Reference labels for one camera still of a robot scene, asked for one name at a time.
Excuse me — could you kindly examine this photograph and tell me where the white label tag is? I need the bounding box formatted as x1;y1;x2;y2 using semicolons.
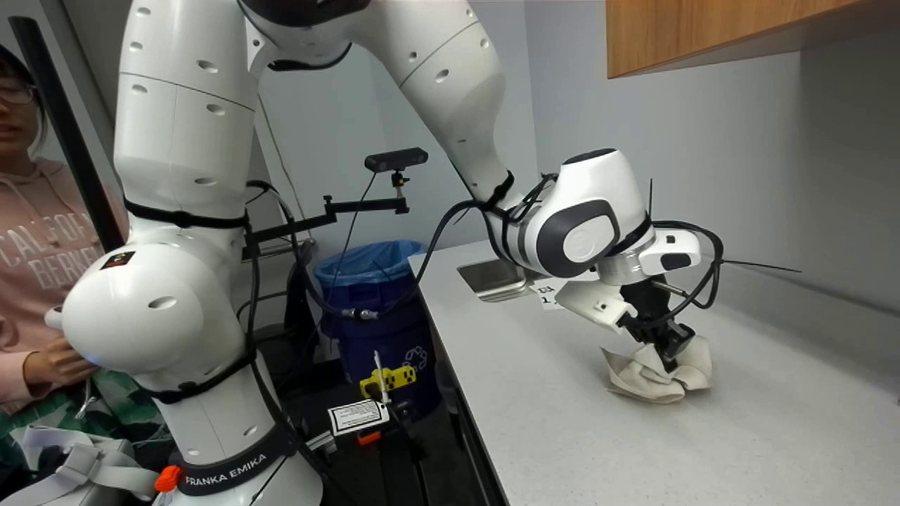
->
323;398;395;439

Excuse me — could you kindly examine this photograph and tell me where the wooden wall cabinet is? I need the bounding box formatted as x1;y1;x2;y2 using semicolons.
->
604;0;900;82

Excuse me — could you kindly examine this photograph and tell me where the person in pink hoodie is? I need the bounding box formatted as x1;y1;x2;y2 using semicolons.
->
0;41;108;419

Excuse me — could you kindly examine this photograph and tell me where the green plaid cloth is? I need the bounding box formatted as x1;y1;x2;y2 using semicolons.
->
0;371;179;475

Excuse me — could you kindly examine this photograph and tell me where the pink sleeved forearm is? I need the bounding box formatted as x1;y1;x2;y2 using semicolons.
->
0;344;40;416

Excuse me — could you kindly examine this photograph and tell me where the black stereo camera bar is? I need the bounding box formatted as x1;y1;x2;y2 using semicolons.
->
362;143;434;177

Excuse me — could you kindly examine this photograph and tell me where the grey fabric bag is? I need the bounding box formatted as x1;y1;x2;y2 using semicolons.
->
0;420;164;506

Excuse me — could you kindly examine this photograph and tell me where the yellow spring clamp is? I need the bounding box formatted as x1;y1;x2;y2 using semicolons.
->
357;349;423;408

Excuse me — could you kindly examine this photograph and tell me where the black diagonal pole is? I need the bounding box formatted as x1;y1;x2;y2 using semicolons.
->
5;10;130;252

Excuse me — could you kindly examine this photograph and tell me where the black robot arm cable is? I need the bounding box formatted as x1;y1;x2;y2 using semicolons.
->
410;170;727;326

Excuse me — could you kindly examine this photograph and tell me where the black articulated camera mount arm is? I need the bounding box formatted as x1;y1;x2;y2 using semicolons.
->
239;167;413;262

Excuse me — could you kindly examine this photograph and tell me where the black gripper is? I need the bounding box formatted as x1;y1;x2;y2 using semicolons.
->
615;278;700;374

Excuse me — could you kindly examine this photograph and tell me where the orange round knob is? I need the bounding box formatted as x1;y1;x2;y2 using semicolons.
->
153;460;182;496

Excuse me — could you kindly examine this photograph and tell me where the person bare hand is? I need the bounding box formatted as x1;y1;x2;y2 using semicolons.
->
22;337;99;398

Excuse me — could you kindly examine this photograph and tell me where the blue trash bin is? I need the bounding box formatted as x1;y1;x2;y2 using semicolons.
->
309;239;444;426

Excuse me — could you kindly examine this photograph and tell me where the beige cloth towel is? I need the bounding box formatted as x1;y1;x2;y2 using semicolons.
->
601;333;717;408

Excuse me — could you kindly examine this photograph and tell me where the wrist camera mount plate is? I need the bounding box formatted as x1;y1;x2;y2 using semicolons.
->
535;273;651;332

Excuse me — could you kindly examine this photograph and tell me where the grey flat tablet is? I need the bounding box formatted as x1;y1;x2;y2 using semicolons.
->
455;257;530;302

